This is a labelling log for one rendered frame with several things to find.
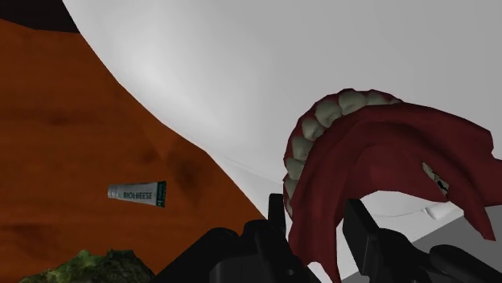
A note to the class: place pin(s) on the white tube with green cap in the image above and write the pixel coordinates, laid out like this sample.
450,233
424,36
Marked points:
135,193

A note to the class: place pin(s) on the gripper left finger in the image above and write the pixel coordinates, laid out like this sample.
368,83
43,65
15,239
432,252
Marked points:
235,247

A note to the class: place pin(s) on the white toilet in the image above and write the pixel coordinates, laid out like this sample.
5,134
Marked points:
243,78

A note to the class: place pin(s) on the green mossy rock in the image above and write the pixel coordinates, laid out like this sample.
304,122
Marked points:
94,270

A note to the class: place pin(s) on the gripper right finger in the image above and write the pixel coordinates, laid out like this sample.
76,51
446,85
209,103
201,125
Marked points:
386,254

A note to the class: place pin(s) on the red denture model with teeth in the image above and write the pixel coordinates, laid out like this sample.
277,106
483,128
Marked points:
384,156

